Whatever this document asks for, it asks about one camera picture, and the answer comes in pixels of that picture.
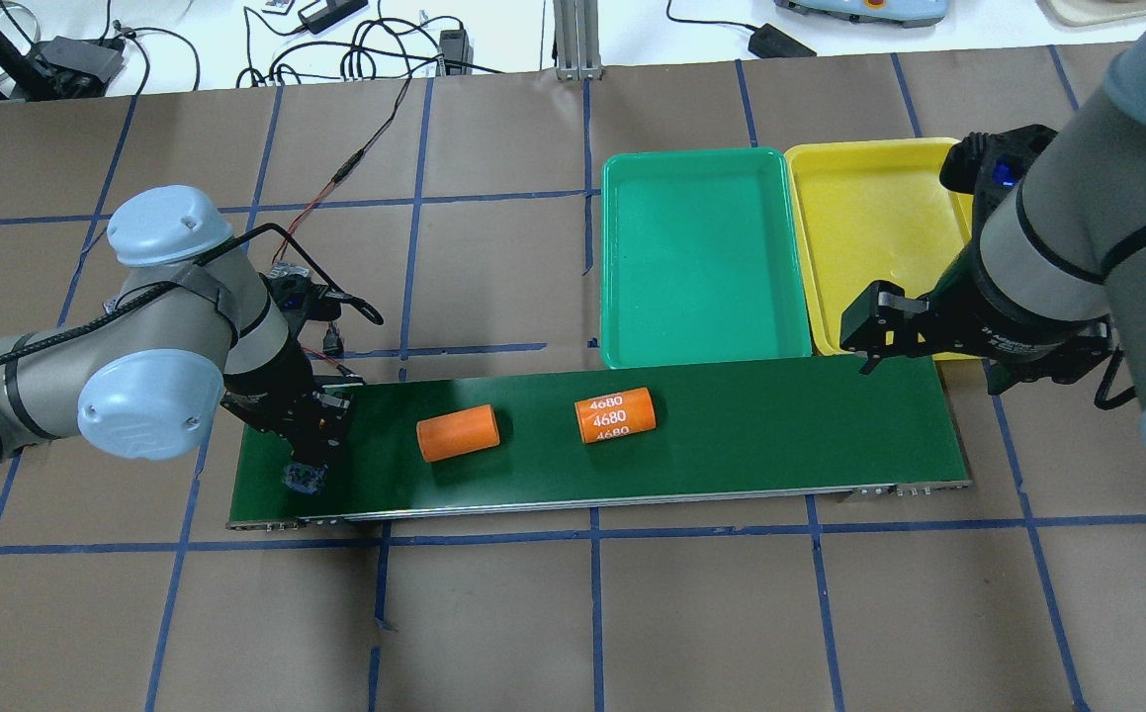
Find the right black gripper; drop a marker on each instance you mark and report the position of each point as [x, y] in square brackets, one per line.
[978, 324]

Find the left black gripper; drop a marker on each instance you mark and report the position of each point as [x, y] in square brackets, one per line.
[274, 394]

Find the plain orange cylinder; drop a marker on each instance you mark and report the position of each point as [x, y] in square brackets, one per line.
[458, 433]

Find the orange cylinder with 4680 print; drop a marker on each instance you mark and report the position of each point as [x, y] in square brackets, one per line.
[615, 415]

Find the green push button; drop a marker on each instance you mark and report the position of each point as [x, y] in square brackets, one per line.
[303, 477]

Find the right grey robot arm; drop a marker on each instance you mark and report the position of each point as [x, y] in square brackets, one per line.
[1053, 280]

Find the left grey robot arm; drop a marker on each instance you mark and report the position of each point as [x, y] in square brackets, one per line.
[194, 329]

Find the green conveyor belt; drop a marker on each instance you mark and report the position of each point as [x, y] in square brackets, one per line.
[725, 429]

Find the yellow plastic tray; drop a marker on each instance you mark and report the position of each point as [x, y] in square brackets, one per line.
[871, 210]

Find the small sensor circuit board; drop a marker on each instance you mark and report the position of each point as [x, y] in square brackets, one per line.
[284, 274]

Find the green plastic tray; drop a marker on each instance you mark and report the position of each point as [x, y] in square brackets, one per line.
[699, 260]

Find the blue teach pendant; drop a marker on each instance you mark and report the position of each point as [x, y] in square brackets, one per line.
[905, 14]

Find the black power adapter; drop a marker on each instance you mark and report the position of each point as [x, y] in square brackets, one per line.
[767, 41]

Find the aluminium frame post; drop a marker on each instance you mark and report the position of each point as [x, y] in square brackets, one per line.
[576, 40]

